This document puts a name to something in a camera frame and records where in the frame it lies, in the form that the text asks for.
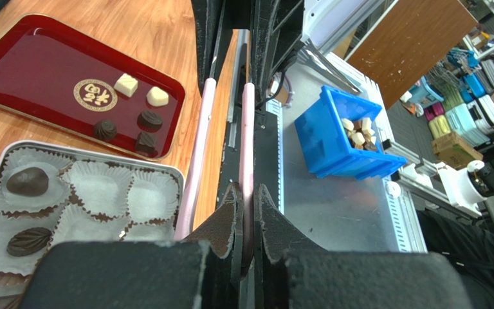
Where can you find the silver chocolate tin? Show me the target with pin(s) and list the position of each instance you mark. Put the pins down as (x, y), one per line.
(91, 197)

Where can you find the dark striped oval chocolate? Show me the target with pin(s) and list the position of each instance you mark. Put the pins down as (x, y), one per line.
(149, 121)

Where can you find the white square chocolate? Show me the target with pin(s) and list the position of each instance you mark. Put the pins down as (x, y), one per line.
(126, 85)

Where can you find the brown wooden board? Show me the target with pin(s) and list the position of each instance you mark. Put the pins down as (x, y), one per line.
(407, 41)

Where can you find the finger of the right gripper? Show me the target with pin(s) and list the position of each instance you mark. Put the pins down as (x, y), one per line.
(208, 18)
(275, 33)

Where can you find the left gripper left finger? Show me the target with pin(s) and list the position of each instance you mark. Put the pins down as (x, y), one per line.
(202, 271)

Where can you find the dark textured chocolate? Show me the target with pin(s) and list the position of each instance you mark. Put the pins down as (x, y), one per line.
(31, 182)

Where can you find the dark striped square chocolate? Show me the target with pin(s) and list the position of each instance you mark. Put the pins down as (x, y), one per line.
(146, 143)

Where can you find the white shell chocolate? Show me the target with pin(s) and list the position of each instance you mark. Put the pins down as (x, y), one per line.
(157, 97)

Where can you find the dark round swirl chocolate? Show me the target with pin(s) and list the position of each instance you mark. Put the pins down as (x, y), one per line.
(105, 130)

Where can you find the dark square chocolate top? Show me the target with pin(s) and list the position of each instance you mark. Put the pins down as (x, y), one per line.
(10, 301)

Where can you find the blue plastic crate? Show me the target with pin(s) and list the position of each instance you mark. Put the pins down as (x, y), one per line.
(337, 137)

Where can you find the red lacquer tray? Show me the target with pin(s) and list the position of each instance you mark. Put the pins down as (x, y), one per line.
(58, 75)

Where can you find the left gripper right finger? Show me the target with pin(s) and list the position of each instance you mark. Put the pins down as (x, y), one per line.
(292, 271)

